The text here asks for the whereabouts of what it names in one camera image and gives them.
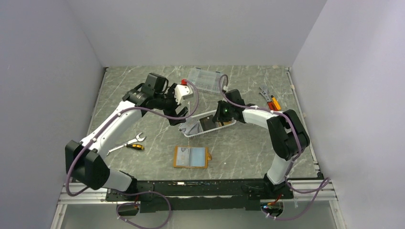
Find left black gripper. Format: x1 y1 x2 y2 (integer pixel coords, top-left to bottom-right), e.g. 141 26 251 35
154 83 189 125

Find white plastic basket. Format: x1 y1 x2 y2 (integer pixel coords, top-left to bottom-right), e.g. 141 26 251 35
179 110 236 138

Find silver VIP card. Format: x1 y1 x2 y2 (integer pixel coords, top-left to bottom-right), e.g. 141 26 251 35
175 147 190 167

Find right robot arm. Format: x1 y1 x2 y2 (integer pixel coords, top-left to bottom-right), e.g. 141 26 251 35
214 89 310 198

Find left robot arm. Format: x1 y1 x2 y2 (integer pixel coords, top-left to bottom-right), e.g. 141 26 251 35
65 73 199 200

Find black VIP cards stack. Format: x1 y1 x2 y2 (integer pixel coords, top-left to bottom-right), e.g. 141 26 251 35
200 115 218 131

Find clear plastic organizer box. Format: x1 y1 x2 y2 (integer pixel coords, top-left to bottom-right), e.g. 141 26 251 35
187 68 223 94

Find red adjustable wrench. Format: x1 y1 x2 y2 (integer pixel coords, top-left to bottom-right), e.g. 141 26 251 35
259 85 279 111

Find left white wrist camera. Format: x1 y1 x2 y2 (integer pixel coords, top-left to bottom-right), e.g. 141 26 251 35
174 79 193 105

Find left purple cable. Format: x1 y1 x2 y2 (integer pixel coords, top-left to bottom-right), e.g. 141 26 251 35
65 79 200 229

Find purple cable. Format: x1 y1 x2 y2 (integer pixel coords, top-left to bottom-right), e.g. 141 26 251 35
218 74 330 221
65 79 200 229

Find yellow black handled wrench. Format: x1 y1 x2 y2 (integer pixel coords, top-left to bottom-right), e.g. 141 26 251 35
107 132 146 156

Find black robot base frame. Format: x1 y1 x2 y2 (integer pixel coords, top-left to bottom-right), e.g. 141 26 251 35
106 178 293 213

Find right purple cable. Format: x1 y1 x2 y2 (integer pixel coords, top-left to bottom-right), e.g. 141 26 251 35
218 74 330 221

